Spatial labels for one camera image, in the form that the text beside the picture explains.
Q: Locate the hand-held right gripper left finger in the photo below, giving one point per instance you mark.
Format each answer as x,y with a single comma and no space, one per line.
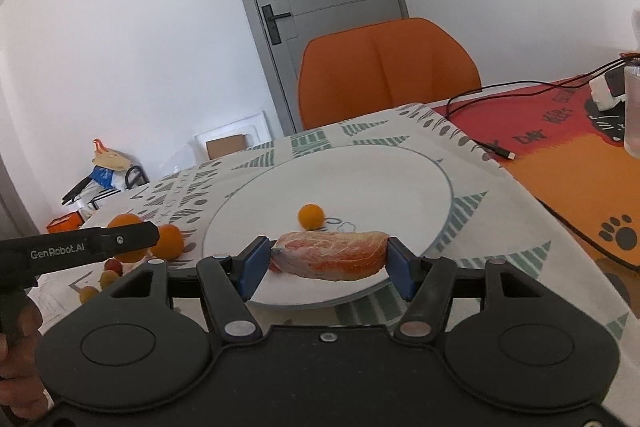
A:
252,267

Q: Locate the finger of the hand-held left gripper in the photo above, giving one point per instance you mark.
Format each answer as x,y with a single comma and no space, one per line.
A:
130,238

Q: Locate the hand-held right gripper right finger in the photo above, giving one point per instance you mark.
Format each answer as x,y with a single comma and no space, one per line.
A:
400,269

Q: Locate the orange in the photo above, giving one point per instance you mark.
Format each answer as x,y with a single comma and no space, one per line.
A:
125,220
170,242

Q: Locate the small red plum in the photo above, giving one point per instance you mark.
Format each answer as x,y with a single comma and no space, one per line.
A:
113,266

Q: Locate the small yellow-green fruit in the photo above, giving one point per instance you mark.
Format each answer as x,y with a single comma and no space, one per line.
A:
108,279

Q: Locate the small kumquat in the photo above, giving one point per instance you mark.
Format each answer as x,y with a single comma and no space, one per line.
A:
88,294
310,216

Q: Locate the peeled orange segment piece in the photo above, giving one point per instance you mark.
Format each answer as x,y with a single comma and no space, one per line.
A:
330,252

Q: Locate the white plate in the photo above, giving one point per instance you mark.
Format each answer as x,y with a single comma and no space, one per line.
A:
350,187

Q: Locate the person's left hand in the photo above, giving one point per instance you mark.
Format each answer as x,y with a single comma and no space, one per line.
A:
20,367

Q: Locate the orange box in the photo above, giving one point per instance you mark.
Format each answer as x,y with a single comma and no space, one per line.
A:
65,223

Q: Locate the blue and white bag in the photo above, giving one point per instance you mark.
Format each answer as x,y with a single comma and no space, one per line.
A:
104,178

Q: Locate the black folded object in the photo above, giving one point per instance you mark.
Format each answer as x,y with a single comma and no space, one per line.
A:
77,191

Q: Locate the brown paper bag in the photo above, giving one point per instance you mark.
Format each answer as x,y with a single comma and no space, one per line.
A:
111,157

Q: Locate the patterned tablecloth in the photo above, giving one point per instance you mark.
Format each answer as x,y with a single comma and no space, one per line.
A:
500,247

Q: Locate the cardboard box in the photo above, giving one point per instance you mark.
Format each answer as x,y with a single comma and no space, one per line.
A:
227,147

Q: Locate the white foam board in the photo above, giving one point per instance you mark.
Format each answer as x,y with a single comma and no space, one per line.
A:
250,123

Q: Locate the orange cat-print mat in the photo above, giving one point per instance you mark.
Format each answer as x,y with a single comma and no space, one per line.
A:
550,167

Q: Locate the orange chair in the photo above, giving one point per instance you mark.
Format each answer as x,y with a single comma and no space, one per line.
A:
385,67

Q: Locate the white charger block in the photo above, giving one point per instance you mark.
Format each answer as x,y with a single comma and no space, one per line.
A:
599,94

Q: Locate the clear glass cup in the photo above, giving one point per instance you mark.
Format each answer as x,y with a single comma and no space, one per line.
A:
632,117

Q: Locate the black metal frame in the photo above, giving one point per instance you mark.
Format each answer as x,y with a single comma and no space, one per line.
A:
135,177

